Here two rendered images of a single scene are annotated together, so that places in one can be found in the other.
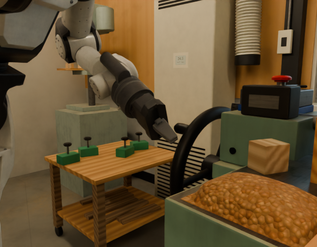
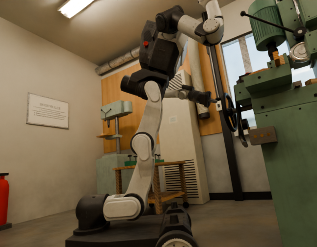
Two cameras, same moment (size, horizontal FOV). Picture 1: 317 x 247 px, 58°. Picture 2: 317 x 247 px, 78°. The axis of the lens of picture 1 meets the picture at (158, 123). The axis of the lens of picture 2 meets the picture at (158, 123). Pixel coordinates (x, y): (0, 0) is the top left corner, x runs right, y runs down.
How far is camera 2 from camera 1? 1.04 m
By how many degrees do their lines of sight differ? 27
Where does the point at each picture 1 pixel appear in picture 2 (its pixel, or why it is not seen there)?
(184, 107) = (178, 141)
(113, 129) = not seen: hidden behind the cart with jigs
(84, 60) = (169, 92)
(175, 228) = (247, 80)
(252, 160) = not seen: hidden behind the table
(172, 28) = (167, 106)
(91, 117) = (122, 158)
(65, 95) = (92, 157)
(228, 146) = (238, 92)
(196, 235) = (252, 78)
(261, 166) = not seen: hidden behind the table
